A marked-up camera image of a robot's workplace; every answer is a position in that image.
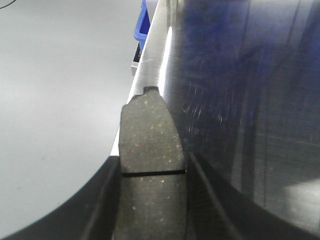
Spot small blue bin on floor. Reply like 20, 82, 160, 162
133, 0, 151, 52

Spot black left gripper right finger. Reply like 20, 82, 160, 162
186, 152, 319, 240

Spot stainless steel rack frame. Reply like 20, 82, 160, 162
130, 42, 143, 76

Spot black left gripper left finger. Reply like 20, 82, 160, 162
6, 156, 121, 240

